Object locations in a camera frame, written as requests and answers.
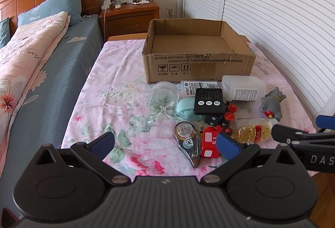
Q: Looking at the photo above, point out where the pink floral tablecloth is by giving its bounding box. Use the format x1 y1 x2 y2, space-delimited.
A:
60 40 317 184

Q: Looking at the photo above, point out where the grey animal toy figure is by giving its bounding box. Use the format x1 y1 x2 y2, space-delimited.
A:
259 87 287 122

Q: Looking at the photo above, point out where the pink floral quilt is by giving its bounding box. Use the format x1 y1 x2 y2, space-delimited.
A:
0 11 71 168

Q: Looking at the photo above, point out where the clear plastic jar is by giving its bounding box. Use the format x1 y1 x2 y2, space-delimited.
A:
146 81 180 139

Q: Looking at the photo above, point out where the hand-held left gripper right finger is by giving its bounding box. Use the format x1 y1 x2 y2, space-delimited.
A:
200 132 299 188

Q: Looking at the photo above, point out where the white labelled flat case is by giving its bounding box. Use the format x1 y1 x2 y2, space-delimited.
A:
180 80 220 95

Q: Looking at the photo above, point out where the blue bed sheet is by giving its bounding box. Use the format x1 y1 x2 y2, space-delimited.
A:
0 14 105 218

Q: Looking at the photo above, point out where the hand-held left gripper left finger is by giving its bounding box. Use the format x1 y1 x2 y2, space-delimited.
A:
36 132 131 188

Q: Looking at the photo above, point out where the mint green case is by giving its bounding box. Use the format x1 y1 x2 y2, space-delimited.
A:
176 97 207 122

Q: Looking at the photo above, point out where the white translucent plastic bottle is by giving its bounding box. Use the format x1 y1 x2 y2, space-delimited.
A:
222 75 267 101

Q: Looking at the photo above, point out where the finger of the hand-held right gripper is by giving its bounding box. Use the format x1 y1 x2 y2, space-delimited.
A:
271 124 335 146
316 113 335 128

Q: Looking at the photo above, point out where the correction tape dispenser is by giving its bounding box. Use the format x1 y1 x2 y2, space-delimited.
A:
174 120 202 168

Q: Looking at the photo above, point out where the wooden nightstand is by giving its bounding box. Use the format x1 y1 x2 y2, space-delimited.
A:
99 0 161 43

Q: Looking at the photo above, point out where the blue-grey pillow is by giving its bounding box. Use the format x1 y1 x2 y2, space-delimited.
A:
18 0 84 27

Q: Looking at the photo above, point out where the brown cardboard box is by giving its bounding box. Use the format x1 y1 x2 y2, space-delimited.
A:
142 19 256 84

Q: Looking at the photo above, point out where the teal pillow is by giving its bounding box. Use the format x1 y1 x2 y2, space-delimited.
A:
0 17 11 48

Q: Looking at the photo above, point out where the bottle of golden capsules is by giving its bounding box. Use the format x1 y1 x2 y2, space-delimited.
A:
229 117 278 144

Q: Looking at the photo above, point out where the black cube with red knobs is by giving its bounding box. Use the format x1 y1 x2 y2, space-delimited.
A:
205 104 237 129

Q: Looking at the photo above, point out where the black digital timer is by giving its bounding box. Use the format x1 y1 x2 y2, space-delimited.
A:
194 88 226 115

